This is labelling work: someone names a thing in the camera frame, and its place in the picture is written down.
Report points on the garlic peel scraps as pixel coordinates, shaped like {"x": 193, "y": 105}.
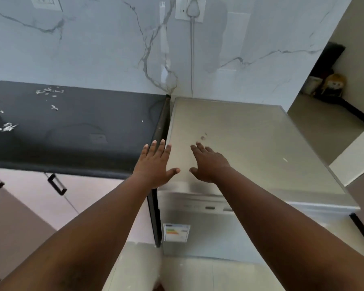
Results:
{"x": 8, "y": 127}

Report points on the black countertop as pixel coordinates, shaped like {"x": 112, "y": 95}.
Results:
{"x": 94, "y": 118}

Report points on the silver dishwasher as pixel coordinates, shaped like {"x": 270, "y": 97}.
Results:
{"x": 254, "y": 133}

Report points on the person's left forearm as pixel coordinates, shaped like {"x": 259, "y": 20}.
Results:
{"x": 79, "y": 239}

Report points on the white wall socket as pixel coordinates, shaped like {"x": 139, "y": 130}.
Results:
{"x": 181, "y": 9}

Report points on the white bag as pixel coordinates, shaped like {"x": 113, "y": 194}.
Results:
{"x": 311, "y": 85}

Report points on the yellow bag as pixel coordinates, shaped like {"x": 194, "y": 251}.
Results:
{"x": 333, "y": 84}

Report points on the person's right forearm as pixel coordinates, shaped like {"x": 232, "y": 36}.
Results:
{"x": 291, "y": 239}

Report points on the person's left hand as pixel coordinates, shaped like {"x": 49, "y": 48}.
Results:
{"x": 153, "y": 169}

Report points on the pink base cabinet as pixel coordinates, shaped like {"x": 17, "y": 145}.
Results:
{"x": 12, "y": 233}
{"x": 109, "y": 203}

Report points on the person's right hand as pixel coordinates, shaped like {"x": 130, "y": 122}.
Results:
{"x": 212, "y": 165}

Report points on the dark green cushion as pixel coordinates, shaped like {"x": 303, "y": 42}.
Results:
{"x": 329, "y": 57}

